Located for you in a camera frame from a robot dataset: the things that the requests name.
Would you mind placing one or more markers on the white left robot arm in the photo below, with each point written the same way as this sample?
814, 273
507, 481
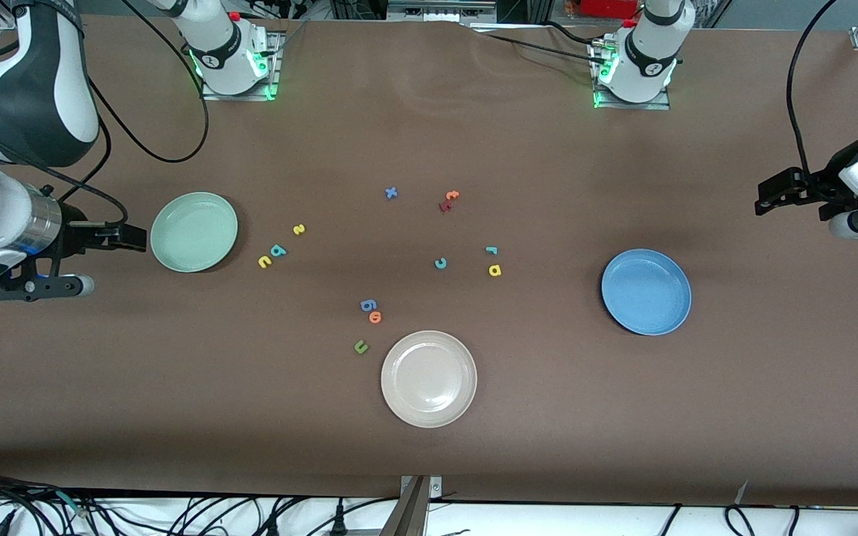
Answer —
649, 59

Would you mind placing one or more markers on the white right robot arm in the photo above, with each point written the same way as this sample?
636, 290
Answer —
27, 89

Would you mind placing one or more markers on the black power plug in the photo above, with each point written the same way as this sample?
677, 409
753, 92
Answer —
339, 521

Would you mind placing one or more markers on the blue foam letter g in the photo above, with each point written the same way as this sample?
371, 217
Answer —
363, 304

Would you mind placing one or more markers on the green plate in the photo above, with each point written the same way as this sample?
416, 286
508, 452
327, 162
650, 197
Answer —
194, 232

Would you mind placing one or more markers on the aluminium profile bar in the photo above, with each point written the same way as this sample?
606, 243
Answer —
410, 514

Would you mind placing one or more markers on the small metal bracket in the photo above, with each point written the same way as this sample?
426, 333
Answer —
436, 487

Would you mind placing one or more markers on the beige plate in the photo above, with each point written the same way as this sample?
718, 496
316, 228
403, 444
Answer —
429, 379

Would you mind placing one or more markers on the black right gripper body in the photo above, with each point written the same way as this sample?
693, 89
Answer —
76, 238

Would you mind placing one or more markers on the red box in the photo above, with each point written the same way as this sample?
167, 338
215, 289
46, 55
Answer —
608, 7

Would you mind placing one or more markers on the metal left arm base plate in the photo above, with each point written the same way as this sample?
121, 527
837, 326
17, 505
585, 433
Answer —
663, 106

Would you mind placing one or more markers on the teal foam letter a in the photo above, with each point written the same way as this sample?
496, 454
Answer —
274, 251

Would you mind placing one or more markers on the blue plate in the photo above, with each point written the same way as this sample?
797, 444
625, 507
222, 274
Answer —
646, 292

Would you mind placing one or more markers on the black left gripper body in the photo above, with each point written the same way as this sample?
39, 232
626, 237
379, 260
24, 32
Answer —
821, 185

